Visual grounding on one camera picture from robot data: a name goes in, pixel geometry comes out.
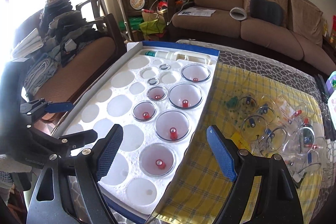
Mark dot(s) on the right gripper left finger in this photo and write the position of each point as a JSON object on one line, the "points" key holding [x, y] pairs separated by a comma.
{"points": [[51, 201]]}

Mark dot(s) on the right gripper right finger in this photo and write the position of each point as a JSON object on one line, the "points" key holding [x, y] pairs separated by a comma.
{"points": [[277, 199]]}

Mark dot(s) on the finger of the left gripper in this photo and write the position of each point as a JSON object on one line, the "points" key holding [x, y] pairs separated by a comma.
{"points": [[75, 140], [42, 107]]}

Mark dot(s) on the large cup blue valve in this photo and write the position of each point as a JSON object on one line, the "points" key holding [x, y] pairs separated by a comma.
{"points": [[305, 138]]}

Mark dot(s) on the small cup red valve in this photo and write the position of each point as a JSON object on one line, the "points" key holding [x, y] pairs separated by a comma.
{"points": [[144, 111], [157, 93]]}

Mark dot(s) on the cream suction pump gun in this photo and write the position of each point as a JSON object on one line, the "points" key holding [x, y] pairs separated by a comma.
{"points": [[180, 55]]}

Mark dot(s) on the cup with red valve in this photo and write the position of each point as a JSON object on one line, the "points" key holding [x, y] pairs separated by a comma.
{"points": [[195, 73]]}

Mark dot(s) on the left gloved hand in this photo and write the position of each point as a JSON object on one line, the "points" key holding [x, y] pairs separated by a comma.
{"points": [[8, 166]]}

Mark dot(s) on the grey giraffe pattern tablecloth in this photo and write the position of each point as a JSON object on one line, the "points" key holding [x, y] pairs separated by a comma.
{"points": [[315, 169]]}

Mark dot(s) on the brown armchair with clothes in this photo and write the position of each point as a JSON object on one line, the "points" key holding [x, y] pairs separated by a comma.
{"points": [[68, 52]]}

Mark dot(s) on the clear cup blue valve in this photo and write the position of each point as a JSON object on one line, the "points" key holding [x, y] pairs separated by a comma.
{"points": [[247, 103], [253, 125]]}

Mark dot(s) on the yellow plaid cloth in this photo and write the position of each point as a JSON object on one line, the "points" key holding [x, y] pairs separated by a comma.
{"points": [[199, 189]]}

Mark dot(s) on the white foam cupping case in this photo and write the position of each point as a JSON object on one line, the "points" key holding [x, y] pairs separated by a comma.
{"points": [[111, 100]]}

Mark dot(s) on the clear cup blue valve left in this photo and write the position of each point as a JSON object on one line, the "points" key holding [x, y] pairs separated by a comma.
{"points": [[247, 103]]}

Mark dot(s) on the black remote control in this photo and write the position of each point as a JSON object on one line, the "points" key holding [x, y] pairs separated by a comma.
{"points": [[322, 88]]}

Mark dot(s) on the paper sheet on sofa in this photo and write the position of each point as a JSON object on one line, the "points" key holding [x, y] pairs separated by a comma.
{"points": [[192, 11]]}

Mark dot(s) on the dark lumbar cushion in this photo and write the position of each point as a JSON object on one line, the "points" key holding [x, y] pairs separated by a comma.
{"points": [[268, 11]]}

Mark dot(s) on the brown sofa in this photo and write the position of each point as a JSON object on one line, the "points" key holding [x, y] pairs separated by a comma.
{"points": [[290, 30]]}

